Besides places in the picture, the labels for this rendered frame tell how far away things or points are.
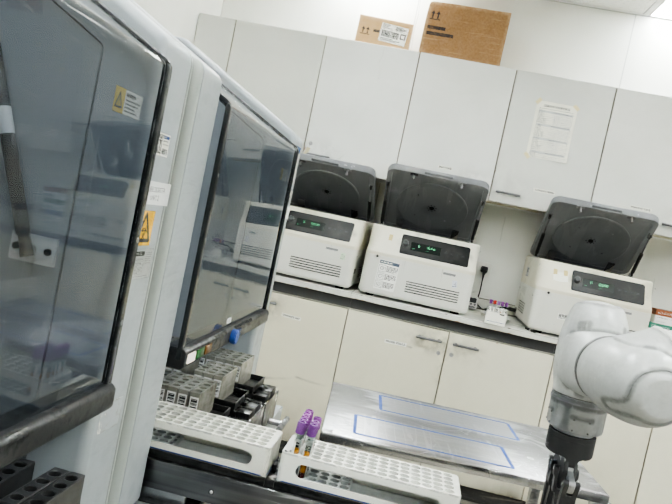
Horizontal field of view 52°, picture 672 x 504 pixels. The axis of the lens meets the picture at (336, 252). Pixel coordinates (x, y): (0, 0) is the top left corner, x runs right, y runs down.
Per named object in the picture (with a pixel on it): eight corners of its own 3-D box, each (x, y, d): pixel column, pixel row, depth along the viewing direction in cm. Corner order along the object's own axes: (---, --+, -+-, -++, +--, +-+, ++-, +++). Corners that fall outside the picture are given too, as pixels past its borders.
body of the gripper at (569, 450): (545, 417, 117) (533, 470, 118) (554, 431, 109) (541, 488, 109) (590, 428, 116) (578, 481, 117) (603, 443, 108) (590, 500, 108)
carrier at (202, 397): (203, 407, 142) (208, 378, 142) (212, 409, 142) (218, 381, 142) (183, 422, 131) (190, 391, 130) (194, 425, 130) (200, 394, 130)
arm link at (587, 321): (537, 381, 117) (565, 402, 104) (557, 291, 116) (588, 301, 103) (599, 393, 118) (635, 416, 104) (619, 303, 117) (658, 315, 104)
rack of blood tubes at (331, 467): (273, 487, 114) (281, 451, 113) (285, 467, 124) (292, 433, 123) (453, 534, 110) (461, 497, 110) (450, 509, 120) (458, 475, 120)
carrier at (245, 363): (242, 376, 172) (247, 353, 172) (250, 378, 172) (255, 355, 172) (228, 386, 161) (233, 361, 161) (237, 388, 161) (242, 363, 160)
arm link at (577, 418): (557, 396, 108) (549, 433, 108) (616, 409, 107) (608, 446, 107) (547, 383, 117) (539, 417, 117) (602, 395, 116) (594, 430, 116)
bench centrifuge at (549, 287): (526, 331, 337) (558, 191, 333) (511, 316, 398) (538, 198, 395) (644, 357, 330) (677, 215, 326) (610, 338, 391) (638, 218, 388)
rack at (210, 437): (95, 440, 118) (102, 405, 117) (121, 424, 128) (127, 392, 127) (263, 484, 114) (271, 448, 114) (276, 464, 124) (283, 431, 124)
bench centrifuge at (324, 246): (243, 267, 355) (268, 143, 351) (273, 263, 416) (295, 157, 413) (348, 291, 346) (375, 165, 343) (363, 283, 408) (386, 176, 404)
